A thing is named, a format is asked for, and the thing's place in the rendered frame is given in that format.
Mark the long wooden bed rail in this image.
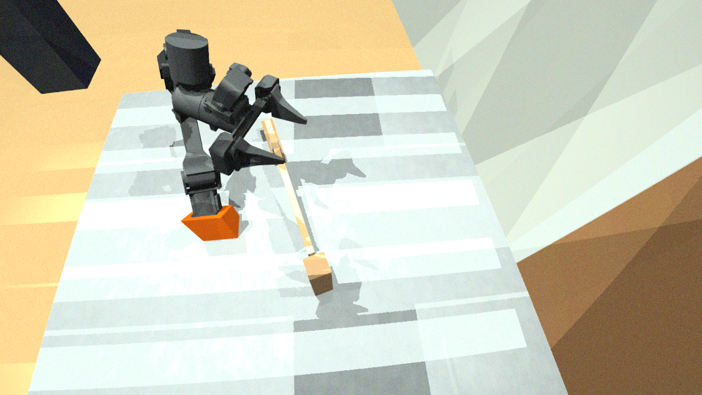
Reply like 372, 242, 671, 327
264, 120, 315, 257

